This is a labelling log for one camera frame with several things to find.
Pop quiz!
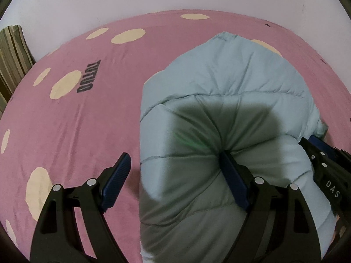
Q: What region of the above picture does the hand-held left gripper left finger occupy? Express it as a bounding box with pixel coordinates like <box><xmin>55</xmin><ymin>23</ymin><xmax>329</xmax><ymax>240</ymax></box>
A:
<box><xmin>30</xmin><ymin>152</ymin><xmax>131</xmax><ymax>263</ymax></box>

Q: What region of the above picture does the pink dotted bed sheet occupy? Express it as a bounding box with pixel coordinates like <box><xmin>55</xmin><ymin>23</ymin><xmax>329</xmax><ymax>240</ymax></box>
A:
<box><xmin>0</xmin><ymin>9</ymin><xmax>351</xmax><ymax>263</ymax></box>

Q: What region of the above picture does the striped olive cloth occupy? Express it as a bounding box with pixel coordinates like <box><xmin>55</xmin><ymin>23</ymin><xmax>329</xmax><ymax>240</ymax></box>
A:
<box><xmin>0</xmin><ymin>25</ymin><xmax>36</xmax><ymax>116</ymax></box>

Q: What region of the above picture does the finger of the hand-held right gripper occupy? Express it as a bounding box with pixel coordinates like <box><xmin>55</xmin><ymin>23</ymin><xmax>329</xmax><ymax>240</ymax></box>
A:
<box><xmin>299</xmin><ymin>135</ymin><xmax>351</xmax><ymax>167</ymax></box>

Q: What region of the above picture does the light blue puffer jacket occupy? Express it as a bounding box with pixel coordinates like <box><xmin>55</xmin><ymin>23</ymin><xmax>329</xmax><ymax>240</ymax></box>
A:
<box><xmin>138</xmin><ymin>31</ymin><xmax>339</xmax><ymax>263</ymax></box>

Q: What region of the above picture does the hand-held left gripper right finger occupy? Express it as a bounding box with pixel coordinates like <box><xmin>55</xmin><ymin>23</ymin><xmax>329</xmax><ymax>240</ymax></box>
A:
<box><xmin>220</xmin><ymin>151</ymin><xmax>322</xmax><ymax>263</ymax></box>

